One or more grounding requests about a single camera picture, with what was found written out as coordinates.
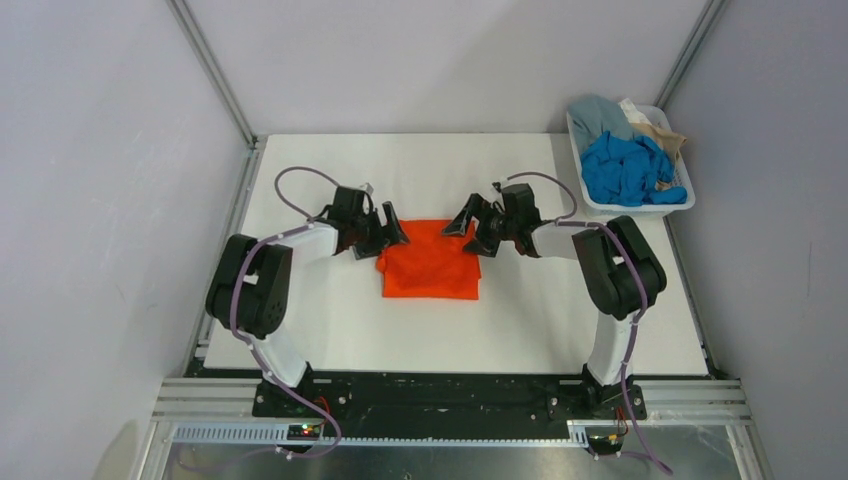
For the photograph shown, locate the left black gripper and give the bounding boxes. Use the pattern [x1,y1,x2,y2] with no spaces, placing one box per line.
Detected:
[351,202,409,261]

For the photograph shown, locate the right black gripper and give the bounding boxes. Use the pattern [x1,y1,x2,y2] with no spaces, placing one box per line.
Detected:
[442,193,518,257]

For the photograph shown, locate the orange t shirt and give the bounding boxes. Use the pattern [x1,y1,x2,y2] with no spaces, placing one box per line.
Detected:
[376,219,482,301]

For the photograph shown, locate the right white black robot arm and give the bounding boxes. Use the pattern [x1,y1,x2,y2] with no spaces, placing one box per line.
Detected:
[442,183,667,418]

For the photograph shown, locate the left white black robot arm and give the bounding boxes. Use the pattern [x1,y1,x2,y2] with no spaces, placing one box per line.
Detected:
[205,186,409,416]

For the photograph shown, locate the grey blue t shirt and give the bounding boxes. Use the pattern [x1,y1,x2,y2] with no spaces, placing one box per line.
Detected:
[567,94,637,154]

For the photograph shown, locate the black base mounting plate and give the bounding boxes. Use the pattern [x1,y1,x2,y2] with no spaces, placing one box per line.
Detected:
[252,370,647,441]

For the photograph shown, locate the left controller board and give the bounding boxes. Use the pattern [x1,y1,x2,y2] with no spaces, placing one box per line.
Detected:
[286,423,323,441]

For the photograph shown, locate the controller board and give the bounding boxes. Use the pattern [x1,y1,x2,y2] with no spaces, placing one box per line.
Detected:
[286,423,323,441]
[586,434,623,457]

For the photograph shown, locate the beige t shirt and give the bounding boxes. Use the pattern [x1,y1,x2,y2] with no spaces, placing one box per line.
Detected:
[618,98,688,173]

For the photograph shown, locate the white plastic laundry basket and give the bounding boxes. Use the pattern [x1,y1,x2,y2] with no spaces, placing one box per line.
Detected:
[566,97,696,217]

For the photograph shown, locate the right controller board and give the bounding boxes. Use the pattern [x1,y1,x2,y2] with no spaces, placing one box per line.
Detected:
[586,434,623,457]

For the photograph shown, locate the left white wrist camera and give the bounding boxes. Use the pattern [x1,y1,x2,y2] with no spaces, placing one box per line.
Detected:
[359,182,374,198]

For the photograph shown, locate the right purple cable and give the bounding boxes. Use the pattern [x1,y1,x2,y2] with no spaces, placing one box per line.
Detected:
[503,170,674,477]

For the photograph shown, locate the purple cable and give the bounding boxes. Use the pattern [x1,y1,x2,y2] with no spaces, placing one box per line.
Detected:
[503,170,674,477]
[228,165,346,462]

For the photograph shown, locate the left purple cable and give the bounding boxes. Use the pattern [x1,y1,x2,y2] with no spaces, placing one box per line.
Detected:
[228,165,346,462]

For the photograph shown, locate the left aluminium corner post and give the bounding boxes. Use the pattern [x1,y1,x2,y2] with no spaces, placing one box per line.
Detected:
[166,0,257,149]

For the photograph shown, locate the aluminium corner post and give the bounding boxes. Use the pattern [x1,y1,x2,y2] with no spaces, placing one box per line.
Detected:
[654,0,729,109]
[166,0,257,149]

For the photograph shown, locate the aluminium front frame rail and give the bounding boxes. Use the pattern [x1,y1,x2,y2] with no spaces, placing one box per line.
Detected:
[133,371,773,479]

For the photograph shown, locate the right aluminium corner post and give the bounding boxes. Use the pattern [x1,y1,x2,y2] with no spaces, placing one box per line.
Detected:
[654,0,729,109]

